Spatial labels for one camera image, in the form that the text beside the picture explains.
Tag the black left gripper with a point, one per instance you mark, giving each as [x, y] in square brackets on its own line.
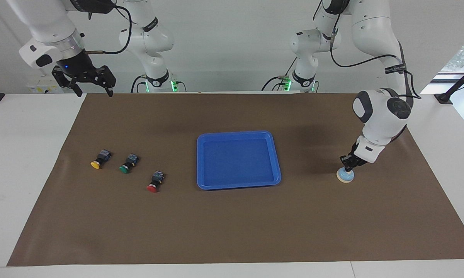
[354, 156]

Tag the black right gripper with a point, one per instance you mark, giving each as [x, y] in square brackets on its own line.
[79, 67]

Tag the light blue desk bell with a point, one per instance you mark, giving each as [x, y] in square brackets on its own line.
[345, 177]

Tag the yellow push button switch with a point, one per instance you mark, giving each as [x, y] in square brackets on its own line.
[96, 165]

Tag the green push button switch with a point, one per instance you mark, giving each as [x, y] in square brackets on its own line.
[129, 161]

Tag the red push button switch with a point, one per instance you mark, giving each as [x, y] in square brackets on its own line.
[156, 179]

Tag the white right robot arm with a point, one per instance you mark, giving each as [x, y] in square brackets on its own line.
[50, 19]

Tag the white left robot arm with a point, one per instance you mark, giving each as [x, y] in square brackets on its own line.
[374, 34]

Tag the blue plastic tray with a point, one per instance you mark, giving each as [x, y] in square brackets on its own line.
[235, 162]

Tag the black clamp with angled pole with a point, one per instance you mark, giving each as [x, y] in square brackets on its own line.
[444, 97]

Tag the brown table mat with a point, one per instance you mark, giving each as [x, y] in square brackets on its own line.
[232, 224]

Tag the white wall outlet box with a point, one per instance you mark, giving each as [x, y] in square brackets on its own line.
[42, 88]

